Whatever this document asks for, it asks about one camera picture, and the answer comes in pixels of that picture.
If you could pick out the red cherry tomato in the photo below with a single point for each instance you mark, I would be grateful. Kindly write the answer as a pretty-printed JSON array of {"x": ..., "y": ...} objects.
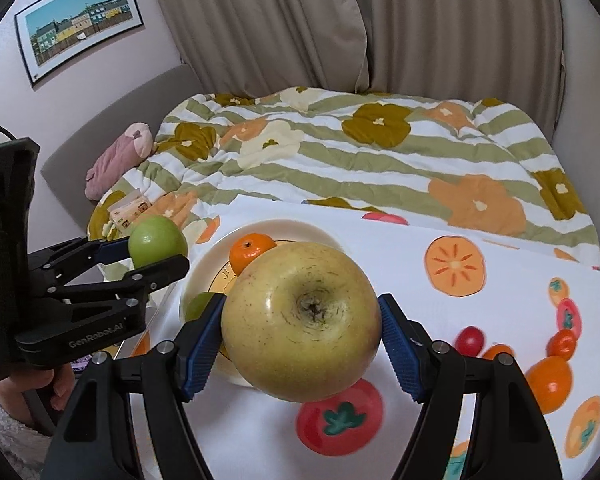
[{"x": 469, "y": 340}]

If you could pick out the small orange tomato centre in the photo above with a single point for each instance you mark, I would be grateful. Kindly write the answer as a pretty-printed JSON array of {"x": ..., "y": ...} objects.
[{"x": 562, "y": 344}]

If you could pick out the person's left forearm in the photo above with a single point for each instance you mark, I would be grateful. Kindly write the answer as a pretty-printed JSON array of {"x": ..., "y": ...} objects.
[{"x": 5, "y": 440}]

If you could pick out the green striped floral blanket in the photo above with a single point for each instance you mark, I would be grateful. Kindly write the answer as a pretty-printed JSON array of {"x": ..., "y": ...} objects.
[{"x": 380, "y": 160}]

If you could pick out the white fruit-print cloth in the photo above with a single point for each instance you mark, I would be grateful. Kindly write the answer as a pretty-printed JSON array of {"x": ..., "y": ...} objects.
[{"x": 410, "y": 270}]

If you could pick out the person's left hand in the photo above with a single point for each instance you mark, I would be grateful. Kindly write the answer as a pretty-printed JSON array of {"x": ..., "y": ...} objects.
[{"x": 55, "y": 385}]

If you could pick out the green apple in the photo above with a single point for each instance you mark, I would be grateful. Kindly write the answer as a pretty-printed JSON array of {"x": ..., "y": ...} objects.
[
  {"x": 199, "y": 306},
  {"x": 157, "y": 240}
]

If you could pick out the cream plate with duck print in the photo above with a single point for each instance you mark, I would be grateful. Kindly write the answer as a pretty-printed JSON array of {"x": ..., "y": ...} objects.
[{"x": 300, "y": 232}]

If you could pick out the beige curtain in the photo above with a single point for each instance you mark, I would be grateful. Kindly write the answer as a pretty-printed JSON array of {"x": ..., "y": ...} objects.
[{"x": 360, "y": 20}]

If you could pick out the pink plush toy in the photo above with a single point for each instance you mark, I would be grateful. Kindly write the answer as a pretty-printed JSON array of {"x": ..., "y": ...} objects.
[{"x": 117, "y": 160}]

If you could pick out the grey upholstered headboard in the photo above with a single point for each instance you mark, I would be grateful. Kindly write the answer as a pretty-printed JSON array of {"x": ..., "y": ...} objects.
[{"x": 95, "y": 125}]

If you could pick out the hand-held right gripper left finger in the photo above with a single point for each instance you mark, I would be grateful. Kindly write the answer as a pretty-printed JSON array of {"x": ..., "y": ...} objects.
[{"x": 202, "y": 355}]

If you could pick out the tissue packet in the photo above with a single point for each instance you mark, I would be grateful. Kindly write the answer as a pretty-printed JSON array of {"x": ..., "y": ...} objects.
[{"x": 130, "y": 212}]

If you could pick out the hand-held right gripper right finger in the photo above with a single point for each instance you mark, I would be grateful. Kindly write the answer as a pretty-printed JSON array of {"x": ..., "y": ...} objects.
[{"x": 402, "y": 355}]

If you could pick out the large yellow apple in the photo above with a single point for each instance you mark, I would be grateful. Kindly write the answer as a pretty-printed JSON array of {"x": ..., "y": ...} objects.
[{"x": 300, "y": 330}]

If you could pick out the large smooth orange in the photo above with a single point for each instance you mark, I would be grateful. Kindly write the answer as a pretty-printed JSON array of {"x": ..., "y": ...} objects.
[{"x": 550, "y": 384}]

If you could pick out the mandarin orange with stem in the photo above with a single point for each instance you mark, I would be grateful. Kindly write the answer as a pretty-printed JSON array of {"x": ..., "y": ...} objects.
[{"x": 250, "y": 255}]

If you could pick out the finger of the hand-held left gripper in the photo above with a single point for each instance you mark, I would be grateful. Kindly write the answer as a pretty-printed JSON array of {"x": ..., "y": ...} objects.
[
  {"x": 150, "y": 275},
  {"x": 107, "y": 251}
]

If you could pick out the framed wall poster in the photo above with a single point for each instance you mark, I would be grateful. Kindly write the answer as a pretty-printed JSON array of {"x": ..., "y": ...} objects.
[{"x": 77, "y": 25}]

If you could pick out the tiny orange kumquat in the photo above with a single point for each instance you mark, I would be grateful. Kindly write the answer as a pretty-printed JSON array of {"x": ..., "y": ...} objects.
[{"x": 497, "y": 351}]

